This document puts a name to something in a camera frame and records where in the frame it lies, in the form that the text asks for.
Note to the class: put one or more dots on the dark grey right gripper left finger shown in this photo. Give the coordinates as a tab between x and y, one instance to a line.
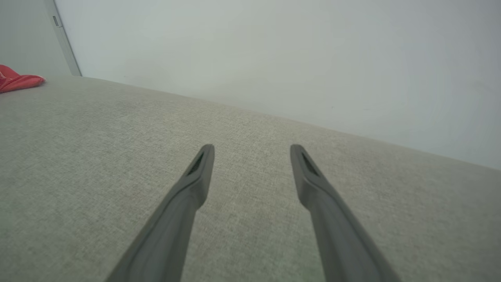
168	235

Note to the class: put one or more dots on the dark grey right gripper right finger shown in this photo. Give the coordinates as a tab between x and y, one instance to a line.
344	243

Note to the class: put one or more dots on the red garment with white sleeve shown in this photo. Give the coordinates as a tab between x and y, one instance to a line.
17	82

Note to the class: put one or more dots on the grey metal wall trim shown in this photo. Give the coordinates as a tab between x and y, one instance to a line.
64	39

